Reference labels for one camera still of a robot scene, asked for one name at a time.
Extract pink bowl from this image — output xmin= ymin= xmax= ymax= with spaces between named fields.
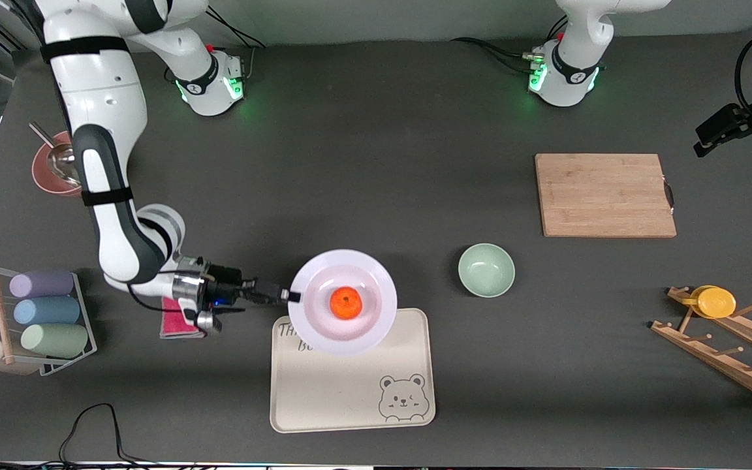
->
xmin=31 ymin=131 xmax=83 ymax=197

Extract black right base cables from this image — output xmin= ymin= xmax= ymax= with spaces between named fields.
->
xmin=203 ymin=10 xmax=269 ymax=82

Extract white round plate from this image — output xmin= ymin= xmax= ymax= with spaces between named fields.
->
xmin=288 ymin=249 xmax=398 ymax=357

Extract beige bear print tray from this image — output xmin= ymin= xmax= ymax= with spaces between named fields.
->
xmin=270 ymin=308 xmax=436 ymax=433

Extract black left base cables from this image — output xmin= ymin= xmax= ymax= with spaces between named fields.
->
xmin=451 ymin=13 xmax=546 ymax=74

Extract wooden cutting board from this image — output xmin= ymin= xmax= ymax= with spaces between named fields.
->
xmin=535 ymin=153 xmax=677 ymax=238

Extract pink folded cloth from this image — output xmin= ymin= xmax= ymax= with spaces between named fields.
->
xmin=160 ymin=297 xmax=207 ymax=339

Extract green bowl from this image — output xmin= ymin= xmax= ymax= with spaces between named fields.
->
xmin=458 ymin=243 xmax=516 ymax=298

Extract purple cup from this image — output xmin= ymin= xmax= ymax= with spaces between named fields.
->
xmin=9 ymin=270 xmax=75 ymax=299

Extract black base cables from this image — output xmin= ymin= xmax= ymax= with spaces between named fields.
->
xmin=203 ymin=10 xmax=269 ymax=82
xmin=451 ymin=13 xmax=546 ymax=74

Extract wooden peg rack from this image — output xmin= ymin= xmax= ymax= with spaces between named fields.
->
xmin=651 ymin=286 xmax=752 ymax=411

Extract black floor cable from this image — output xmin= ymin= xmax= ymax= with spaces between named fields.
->
xmin=0 ymin=403 xmax=220 ymax=470

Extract yellow cup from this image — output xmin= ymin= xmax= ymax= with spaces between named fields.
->
xmin=689 ymin=285 xmax=737 ymax=319

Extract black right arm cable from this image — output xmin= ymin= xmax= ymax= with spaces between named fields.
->
xmin=127 ymin=271 xmax=246 ymax=315

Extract metal scoop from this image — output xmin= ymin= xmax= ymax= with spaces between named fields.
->
xmin=29 ymin=122 xmax=76 ymax=187

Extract blue cup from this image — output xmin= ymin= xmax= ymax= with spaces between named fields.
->
xmin=13 ymin=297 xmax=81 ymax=326

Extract orange fruit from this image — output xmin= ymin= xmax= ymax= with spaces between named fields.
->
xmin=330 ymin=287 xmax=364 ymax=321

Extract white wire cup rack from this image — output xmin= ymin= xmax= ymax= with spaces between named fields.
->
xmin=0 ymin=262 xmax=97 ymax=377

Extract green cup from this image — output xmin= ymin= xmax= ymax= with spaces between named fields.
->
xmin=20 ymin=323 xmax=89 ymax=359

